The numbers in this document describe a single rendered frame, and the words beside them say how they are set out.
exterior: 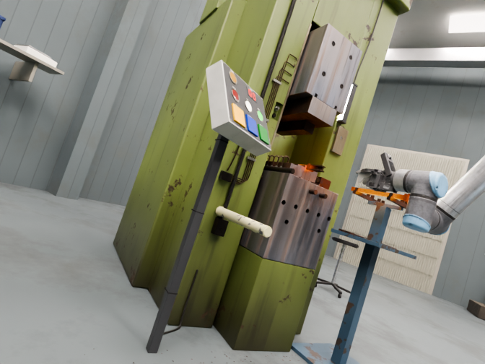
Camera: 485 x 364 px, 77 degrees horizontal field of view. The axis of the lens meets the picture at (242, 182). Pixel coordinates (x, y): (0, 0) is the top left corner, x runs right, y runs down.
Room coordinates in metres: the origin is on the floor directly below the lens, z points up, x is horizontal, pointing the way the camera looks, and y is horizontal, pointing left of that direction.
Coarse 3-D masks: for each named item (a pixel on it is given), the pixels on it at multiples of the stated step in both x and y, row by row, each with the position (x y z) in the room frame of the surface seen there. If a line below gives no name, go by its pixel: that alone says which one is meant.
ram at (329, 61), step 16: (320, 32) 1.61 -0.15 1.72; (336, 32) 1.62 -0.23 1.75; (304, 48) 1.71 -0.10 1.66; (320, 48) 1.58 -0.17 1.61; (336, 48) 1.63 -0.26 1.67; (352, 48) 1.69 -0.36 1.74; (304, 64) 1.66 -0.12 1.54; (320, 64) 1.60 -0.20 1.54; (336, 64) 1.65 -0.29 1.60; (352, 64) 1.71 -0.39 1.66; (304, 80) 1.62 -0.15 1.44; (320, 80) 1.61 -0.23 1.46; (336, 80) 1.67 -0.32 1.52; (352, 80) 1.72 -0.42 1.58; (288, 96) 1.72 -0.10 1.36; (304, 96) 1.65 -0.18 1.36; (320, 96) 1.63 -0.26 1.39; (336, 96) 1.68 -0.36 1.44
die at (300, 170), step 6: (270, 162) 1.77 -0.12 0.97; (288, 162) 1.63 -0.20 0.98; (294, 168) 1.62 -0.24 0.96; (300, 168) 1.64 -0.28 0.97; (294, 174) 1.63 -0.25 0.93; (300, 174) 1.65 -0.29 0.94; (306, 174) 1.67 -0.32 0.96; (312, 174) 1.69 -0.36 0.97; (306, 180) 1.67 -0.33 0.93; (312, 180) 1.69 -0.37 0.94
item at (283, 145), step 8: (280, 136) 2.12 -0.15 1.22; (288, 136) 2.16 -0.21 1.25; (296, 136) 2.19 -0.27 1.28; (272, 144) 2.10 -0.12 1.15; (280, 144) 2.13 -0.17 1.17; (288, 144) 2.17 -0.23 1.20; (272, 152) 2.11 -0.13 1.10; (280, 152) 2.14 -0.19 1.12; (288, 152) 2.18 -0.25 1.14; (272, 160) 2.12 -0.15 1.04; (280, 160) 2.15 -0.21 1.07
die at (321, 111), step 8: (312, 96) 1.61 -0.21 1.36; (288, 104) 1.78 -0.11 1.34; (296, 104) 1.71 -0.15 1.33; (304, 104) 1.65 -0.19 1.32; (312, 104) 1.61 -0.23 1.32; (320, 104) 1.64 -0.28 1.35; (288, 112) 1.76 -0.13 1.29; (296, 112) 1.69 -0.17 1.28; (304, 112) 1.63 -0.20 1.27; (312, 112) 1.62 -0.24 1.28; (320, 112) 1.65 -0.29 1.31; (328, 112) 1.67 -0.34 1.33; (336, 112) 1.70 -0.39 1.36; (288, 120) 1.85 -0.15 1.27; (296, 120) 1.80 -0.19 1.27; (304, 120) 1.75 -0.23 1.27; (312, 120) 1.71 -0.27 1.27; (320, 120) 1.66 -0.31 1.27; (328, 120) 1.68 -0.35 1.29
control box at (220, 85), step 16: (224, 64) 1.17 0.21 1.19; (208, 80) 1.17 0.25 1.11; (224, 80) 1.13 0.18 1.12; (240, 80) 1.26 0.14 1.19; (224, 96) 1.11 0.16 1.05; (240, 96) 1.22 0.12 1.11; (256, 96) 1.37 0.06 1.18; (224, 112) 1.09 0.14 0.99; (256, 112) 1.32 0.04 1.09; (224, 128) 1.12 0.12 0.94; (240, 128) 1.14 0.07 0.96; (240, 144) 1.26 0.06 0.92; (256, 144) 1.27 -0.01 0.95
